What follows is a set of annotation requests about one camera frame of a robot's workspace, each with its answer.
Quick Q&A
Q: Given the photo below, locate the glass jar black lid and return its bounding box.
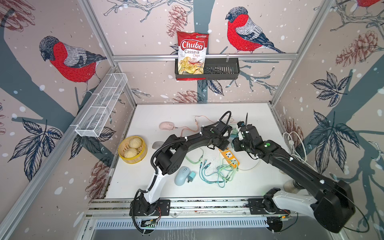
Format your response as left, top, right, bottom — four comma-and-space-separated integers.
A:
283, 180, 303, 194

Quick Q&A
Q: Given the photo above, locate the yellow bowl with buns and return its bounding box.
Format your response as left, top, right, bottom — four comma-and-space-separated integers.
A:
118, 136, 148, 164

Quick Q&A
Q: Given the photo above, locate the aluminium frame corner post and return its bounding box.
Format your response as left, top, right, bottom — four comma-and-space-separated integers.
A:
78, 0, 137, 107

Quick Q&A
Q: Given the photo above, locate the teal power strip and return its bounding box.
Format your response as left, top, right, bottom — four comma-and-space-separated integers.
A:
230, 128, 239, 139

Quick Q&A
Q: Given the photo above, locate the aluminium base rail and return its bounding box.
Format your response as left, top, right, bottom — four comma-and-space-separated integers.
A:
85, 197, 300, 232

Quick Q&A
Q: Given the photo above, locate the silver grey computer mouse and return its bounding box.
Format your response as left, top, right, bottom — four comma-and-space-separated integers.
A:
152, 141, 164, 150

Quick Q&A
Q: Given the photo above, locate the black wire wall basket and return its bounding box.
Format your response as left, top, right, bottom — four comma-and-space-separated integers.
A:
175, 58, 240, 81

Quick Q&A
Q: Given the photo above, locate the white coiled power cable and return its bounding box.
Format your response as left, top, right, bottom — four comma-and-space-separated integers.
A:
281, 131, 310, 160

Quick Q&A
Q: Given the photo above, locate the horizontal aluminium frame bar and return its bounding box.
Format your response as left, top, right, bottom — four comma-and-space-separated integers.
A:
112, 52, 299, 63

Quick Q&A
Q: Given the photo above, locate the white wire mesh shelf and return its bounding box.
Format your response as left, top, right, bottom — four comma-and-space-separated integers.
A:
75, 73, 128, 138

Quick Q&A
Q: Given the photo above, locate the right rear frame post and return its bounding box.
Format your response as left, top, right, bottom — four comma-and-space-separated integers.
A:
271, 0, 334, 107

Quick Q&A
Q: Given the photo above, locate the light blue computer mouse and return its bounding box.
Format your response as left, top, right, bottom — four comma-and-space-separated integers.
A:
174, 167, 191, 186

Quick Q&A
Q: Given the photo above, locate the teal charger plug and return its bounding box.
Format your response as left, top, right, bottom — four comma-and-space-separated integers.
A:
187, 171, 196, 183

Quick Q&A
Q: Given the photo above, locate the orange power strip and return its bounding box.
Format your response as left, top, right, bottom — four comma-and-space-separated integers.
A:
221, 148, 239, 169

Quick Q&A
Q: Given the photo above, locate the light green charging cable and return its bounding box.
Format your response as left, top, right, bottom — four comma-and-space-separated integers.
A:
184, 146, 241, 182

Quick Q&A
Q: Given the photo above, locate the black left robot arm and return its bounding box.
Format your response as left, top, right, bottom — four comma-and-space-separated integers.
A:
130, 111, 232, 236

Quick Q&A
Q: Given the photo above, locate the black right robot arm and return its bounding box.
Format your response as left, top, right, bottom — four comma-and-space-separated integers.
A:
233, 121, 359, 233

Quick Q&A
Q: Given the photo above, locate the pink computer mouse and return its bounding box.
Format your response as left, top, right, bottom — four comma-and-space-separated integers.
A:
159, 122, 175, 131

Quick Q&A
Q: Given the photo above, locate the pink charging cable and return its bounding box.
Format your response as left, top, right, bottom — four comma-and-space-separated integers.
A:
173, 114, 235, 137

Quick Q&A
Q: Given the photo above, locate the teal charging cable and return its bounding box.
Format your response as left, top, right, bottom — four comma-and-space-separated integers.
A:
198, 159, 232, 188

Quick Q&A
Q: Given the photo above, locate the red Chuba cassava chips bag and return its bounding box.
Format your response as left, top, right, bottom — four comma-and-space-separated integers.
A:
177, 32, 209, 75

